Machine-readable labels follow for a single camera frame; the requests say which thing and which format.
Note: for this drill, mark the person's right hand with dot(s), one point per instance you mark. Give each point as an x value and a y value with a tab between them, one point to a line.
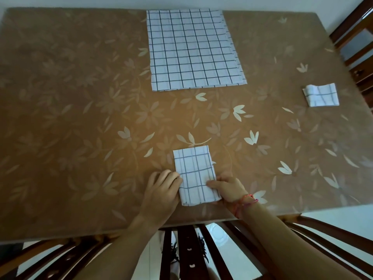
231	190

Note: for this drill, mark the person's left hand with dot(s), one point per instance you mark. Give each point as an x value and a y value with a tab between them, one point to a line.
160	201

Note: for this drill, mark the single grid paper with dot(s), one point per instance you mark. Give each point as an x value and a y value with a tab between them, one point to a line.
195	172

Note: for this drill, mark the person's right forearm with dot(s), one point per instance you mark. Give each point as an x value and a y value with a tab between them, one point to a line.
291	247

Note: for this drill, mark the person's left forearm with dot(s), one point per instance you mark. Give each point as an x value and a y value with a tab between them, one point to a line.
122	253

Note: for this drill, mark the wooden table with floral cover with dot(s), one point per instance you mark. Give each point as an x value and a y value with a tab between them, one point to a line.
73	113

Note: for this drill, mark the wooden chair with sticker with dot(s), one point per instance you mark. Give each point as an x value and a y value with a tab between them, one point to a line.
358	67

